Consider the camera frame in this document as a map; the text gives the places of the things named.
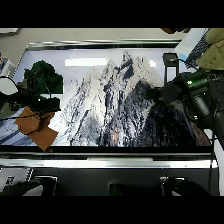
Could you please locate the dark green garment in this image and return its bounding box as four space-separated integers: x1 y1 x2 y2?
22 59 64 98

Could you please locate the black cable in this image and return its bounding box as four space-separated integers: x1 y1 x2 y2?
207 132 218 195

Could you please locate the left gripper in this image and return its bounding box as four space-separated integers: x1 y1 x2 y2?
31 95 62 113

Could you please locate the dark checked garment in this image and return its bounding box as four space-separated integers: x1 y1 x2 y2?
187 31 212 70

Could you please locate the brown T-shirt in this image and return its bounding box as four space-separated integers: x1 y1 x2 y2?
15 106 60 152

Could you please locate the olive garment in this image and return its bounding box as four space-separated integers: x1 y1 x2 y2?
195 28 224 72

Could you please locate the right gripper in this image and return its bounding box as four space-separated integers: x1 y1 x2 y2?
145 83 183 104

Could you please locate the pale blue garment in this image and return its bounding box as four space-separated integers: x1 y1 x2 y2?
174 28 208 62

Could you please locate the silver frame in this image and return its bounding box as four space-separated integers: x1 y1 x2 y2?
0 151 220 197

